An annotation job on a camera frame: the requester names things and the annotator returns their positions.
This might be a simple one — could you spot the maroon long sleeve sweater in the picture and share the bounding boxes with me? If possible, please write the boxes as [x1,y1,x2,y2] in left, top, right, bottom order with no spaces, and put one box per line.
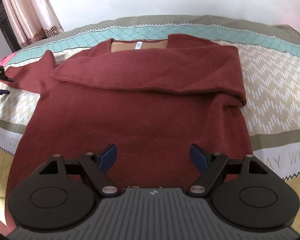
[6,34,253,194]

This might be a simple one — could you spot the pink bed sheet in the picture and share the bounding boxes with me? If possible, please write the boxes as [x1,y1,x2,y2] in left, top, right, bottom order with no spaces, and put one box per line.
[0,52,17,68]

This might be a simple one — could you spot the pink lace curtain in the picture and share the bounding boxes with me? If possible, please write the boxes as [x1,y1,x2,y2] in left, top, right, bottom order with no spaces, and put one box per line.
[2,0,64,48]

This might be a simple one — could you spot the patterned quilted bedspread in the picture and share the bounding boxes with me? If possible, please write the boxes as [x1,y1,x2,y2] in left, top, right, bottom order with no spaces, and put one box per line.
[5,15,300,231]

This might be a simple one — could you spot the dark window frame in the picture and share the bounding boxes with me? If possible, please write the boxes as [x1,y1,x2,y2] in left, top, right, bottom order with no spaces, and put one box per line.
[0,0,20,52]

